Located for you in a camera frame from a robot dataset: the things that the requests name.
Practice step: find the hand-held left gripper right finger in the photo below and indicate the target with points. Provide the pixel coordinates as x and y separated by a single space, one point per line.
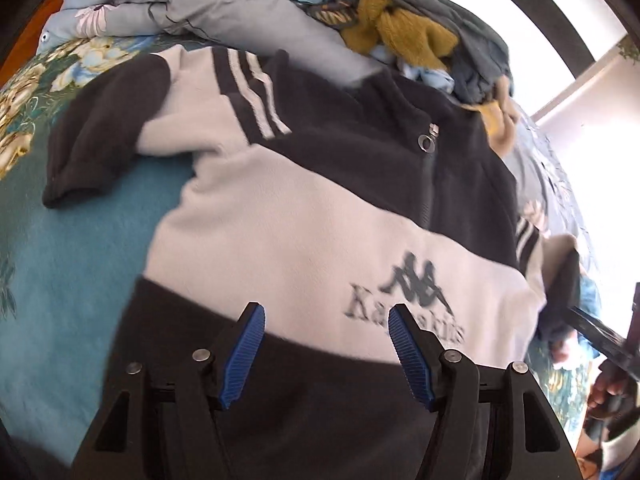
410 355

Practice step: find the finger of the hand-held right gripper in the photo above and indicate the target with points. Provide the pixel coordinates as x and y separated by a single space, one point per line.
605 340
637 320

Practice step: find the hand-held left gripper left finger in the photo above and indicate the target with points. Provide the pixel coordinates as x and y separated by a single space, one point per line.
242 355

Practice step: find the black and white fleece jacket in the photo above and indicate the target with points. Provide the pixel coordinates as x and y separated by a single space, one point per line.
310 210

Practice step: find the pile of mixed clothes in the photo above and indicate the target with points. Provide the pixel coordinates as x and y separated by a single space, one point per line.
470 40

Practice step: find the person's right hand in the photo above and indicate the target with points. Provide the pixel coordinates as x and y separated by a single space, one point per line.
607 392

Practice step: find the dark cloth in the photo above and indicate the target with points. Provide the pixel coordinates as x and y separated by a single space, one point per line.
610 450

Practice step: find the teal floral blanket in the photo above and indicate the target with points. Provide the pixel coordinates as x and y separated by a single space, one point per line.
65 285

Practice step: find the beige fuzzy garment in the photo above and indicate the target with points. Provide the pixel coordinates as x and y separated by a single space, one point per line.
500 125

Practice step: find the green hanging plant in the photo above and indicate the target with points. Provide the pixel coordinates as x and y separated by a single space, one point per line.
630 50

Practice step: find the light blue garment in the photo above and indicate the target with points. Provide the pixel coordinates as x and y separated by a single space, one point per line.
425 72

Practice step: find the white wardrobe with black stripe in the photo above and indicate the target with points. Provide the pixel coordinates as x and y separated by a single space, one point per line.
525 20

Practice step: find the mustard knit sweater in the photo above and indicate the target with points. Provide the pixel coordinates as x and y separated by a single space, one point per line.
405 30

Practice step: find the grey floral duvet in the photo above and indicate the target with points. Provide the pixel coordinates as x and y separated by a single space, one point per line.
210 5

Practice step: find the orange wooden headboard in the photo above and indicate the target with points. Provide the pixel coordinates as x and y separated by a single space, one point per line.
30 35

